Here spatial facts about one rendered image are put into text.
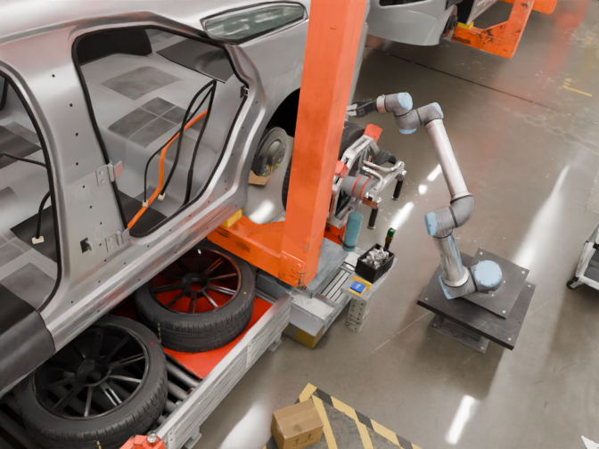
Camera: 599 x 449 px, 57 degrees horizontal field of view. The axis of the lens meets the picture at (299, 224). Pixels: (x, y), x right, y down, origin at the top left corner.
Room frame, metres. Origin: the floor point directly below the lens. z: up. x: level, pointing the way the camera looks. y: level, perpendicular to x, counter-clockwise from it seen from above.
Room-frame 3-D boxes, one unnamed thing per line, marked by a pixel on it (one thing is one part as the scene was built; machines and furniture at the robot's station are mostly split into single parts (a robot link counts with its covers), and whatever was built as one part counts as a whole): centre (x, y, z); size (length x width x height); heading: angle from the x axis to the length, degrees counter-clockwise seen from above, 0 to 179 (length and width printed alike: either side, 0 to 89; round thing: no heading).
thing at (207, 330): (2.04, 0.52, 0.39); 0.66 x 0.66 x 0.24
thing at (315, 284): (2.69, -0.10, 0.13); 0.50 x 0.36 x 0.10; 153
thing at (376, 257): (2.36, -0.47, 0.51); 0.20 x 0.14 x 0.13; 144
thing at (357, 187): (2.62, -0.33, 0.85); 0.21 x 0.14 x 0.14; 63
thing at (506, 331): (2.46, -1.18, 0.15); 0.60 x 0.60 x 0.30; 64
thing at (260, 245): (2.31, 0.27, 0.69); 0.52 x 0.17 x 0.35; 63
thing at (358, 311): (2.31, -0.45, 0.21); 0.10 x 0.10 x 0.42; 63
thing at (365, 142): (2.66, -0.27, 0.85); 0.54 x 0.07 x 0.54; 153
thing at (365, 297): (2.34, -0.46, 0.44); 0.43 x 0.17 x 0.03; 153
